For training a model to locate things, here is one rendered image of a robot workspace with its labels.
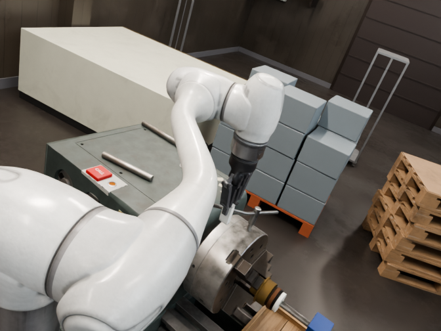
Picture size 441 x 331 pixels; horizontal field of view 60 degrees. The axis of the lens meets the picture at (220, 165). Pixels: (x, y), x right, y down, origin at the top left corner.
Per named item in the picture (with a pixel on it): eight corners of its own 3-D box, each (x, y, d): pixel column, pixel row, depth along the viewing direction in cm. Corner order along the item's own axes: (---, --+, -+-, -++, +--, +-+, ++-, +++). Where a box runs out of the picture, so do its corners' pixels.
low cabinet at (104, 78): (114, 78, 563) (123, 26, 528) (235, 136, 509) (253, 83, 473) (17, 96, 423) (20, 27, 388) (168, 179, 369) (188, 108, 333)
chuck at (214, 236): (171, 305, 125) (202, 230, 113) (221, 268, 152) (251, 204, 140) (179, 312, 124) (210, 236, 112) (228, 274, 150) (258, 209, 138)
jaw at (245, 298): (233, 274, 132) (217, 302, 133) (227, 277, 127) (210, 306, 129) (258, 294, 127) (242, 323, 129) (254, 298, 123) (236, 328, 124)
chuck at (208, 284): (179, 312, 124) (210, 236, 112) (228, 274, 150) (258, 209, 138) (199, 330, 120) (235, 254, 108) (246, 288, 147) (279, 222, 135)
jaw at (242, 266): (229, 272, 125) (224, 262, 115) (238, 259, 127) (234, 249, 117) (256, 292, 121) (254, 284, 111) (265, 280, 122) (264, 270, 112)
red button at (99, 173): (84, 174, 121) (85, 169, 120) (100, 169, 126) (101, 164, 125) (96, 183, 119) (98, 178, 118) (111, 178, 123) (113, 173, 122)
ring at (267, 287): (251, 280, 120) (275, 298, 116) (265, 266, 127) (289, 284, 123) (242, 300, 124) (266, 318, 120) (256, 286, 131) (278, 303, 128)
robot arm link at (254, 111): (275, 134, 100) (230, 116, 102) (295, 79, 92) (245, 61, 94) (265, 150, 91) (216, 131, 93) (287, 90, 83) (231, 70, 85)
